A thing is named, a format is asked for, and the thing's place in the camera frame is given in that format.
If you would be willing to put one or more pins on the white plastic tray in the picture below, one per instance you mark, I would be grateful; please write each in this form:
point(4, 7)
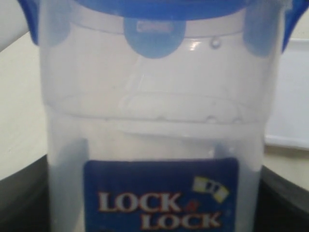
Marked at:
point(289, 121)

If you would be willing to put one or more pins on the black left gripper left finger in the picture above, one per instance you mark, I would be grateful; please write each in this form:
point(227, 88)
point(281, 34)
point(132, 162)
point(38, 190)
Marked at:
point(24, 199)

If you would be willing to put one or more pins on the clear plastic container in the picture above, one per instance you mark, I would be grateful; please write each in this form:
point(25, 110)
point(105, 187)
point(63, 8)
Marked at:
point(157, 125)

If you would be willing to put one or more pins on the blue container lid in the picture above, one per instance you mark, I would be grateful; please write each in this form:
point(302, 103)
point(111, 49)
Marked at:
point(166, 10)

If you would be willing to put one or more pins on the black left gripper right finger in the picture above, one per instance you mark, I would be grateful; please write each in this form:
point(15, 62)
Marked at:
point(282, 206)

